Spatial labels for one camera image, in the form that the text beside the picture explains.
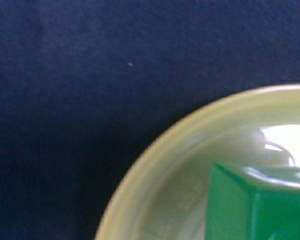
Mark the green block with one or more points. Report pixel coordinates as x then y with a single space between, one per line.
253 202

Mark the yellow plastic plate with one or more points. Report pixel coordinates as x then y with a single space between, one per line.
164 194

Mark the black tablecloth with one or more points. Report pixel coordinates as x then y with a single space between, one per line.
87 85

